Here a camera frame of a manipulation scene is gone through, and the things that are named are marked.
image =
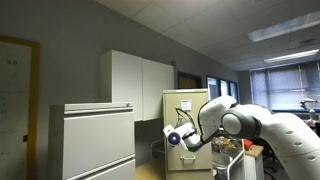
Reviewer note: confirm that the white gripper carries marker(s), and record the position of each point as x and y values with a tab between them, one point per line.
180	132

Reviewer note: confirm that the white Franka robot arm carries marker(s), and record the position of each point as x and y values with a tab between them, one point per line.
266	130

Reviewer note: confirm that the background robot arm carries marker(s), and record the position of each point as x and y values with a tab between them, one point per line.
310	106

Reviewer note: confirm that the white drawer label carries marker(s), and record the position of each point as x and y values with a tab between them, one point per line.
185	105

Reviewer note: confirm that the beige filing cabinet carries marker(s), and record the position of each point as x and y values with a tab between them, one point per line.
200	160

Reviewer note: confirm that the dark doorway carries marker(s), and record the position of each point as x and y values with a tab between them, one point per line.
188	81

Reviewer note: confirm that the cluttered wooden table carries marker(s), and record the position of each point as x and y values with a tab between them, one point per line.
233	156

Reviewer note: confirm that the interior glass window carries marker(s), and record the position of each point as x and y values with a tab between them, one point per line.
221	87

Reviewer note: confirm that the red object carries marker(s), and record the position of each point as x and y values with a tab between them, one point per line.
247	143

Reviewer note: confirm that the grey lateral file cabinet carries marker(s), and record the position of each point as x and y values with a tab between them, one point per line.
93	140

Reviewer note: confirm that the window with blinds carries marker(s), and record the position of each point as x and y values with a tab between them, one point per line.
283	85

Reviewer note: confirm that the narrow ceiling light panel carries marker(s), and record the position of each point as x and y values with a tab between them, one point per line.
291	56

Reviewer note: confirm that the large ceiling light panel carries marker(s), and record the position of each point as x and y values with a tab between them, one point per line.
283	28

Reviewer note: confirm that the wood framed whiteboard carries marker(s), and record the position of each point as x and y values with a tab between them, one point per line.
13	110

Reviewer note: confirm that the white wall cabinet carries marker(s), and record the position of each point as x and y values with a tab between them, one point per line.
136	85

